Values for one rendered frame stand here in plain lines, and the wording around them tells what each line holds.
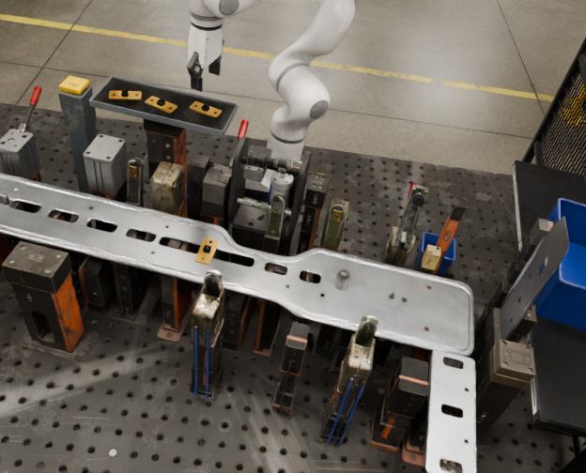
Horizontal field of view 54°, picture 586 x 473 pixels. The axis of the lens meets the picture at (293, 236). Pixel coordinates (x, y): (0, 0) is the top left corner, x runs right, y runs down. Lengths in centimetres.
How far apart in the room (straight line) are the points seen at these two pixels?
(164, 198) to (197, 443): 62
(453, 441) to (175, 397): 70
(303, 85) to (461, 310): 76
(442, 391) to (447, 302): 25
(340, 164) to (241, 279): 97
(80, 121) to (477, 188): 144
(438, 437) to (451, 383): 14
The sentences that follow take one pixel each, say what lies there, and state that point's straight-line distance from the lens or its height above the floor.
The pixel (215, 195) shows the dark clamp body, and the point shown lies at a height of 104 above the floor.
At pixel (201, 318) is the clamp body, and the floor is 103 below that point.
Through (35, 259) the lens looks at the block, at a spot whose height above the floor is 103.
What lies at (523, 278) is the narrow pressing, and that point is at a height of 114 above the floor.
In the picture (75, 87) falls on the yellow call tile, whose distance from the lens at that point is 172.
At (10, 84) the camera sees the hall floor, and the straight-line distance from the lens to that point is 399.
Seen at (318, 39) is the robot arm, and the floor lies 131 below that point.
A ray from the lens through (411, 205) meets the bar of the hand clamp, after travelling 143.
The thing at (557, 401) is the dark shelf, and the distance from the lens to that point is 139.
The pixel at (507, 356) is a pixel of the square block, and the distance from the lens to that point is 136.
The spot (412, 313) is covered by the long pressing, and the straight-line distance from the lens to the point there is 142.
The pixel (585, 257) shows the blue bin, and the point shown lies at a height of 103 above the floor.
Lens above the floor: 207
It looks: 46 degrees down
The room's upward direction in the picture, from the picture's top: 10 degrees clockwise
